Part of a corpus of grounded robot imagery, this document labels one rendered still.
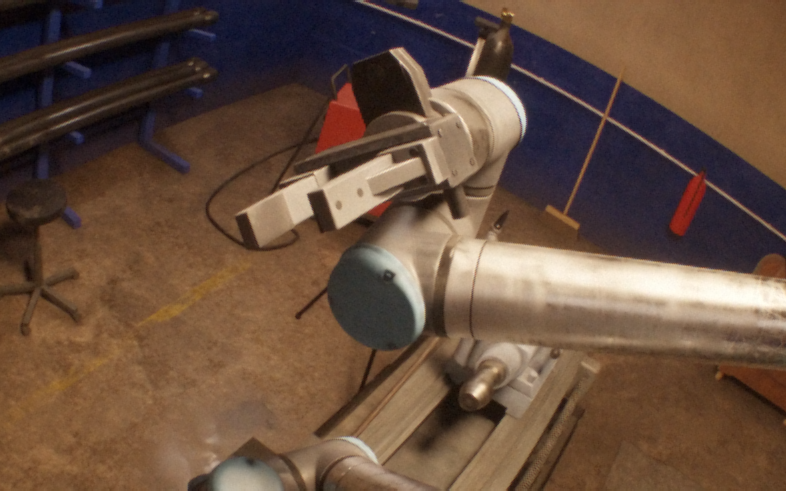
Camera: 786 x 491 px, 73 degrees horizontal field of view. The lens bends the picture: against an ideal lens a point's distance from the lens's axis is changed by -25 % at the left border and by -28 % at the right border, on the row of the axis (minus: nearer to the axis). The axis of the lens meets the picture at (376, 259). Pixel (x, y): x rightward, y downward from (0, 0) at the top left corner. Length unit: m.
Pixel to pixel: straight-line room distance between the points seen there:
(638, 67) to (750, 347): 4.38
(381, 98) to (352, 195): 0.16
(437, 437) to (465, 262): 1.62
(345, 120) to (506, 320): 3.38
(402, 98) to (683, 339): 0.31
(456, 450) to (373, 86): 1.69
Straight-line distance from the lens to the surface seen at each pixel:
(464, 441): 2.19
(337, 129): 3.93
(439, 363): 2.23
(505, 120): 0.65
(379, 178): 0.45
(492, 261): 0.57
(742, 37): 4.82
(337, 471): 0.82
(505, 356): 1.86
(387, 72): 0.56
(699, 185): 4.79
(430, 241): 0.59
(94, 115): 3.71
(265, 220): 0.47
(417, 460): 2.07
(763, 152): 4.94
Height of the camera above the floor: 2.27
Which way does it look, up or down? 34 degrees down
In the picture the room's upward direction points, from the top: 19 degrees clockwise
